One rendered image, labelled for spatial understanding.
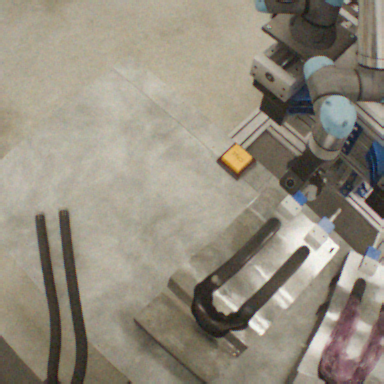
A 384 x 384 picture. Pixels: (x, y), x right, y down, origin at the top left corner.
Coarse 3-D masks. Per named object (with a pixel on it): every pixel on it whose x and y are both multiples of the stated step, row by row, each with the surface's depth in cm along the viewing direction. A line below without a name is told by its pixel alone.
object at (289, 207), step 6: (300, 192) 150; (306, 192) 151; (288, 198) 147; (294, 198) 149; (300, 198) 149; (306, 198) 149; (282, 204) 146; (288, 204) 146; (294, 204) 146; (300, 204) 148; (282, 210) 147; (288, 210) 145; (294, 210) 146; (300, 210) 146; (288, 216) 147; (294, 216) 151
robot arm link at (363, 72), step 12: (360, 0) 107; (372, 0) 105; (360, 12) 109; (372, 12) 106; (360, 24) 110; (372, 24) 108; (360, 36) 111; (372, 36) 109; (360, 48) 113; (372, 48) 110; (360, 60) 114; (372, 60) 111; (360, 72) 114; (372, 72) 112; (360, 84) 113; (372, 84) 113; (360, 96) 115; (372, 96) 115
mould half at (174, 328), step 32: (256, 224) 147; (288, 224) 148; (192, 256) 139; (224, 256) 143; (256, 256) 144; (288, 256) 144; (320, 256) 144; (192, 288) 135; (224, 288) 136; (256, 288) 139; (288, 288) 141; (160, 320) 138; (192, 320) 139; (256, 320) 133; (192, 352) 135; (224, 352) 136
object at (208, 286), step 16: (272, 224) 148; (256, 240) 146; (240, 256) 145; (304, 256) 145; (224, 272) 140; (288, 272) 143; (208, 288) 138; (272, 288) 141; (192, 304) 135; (208, 304) 133; (256, 304) 136; (208, 320) 138; (224, 320) 136; (240, 320) 135
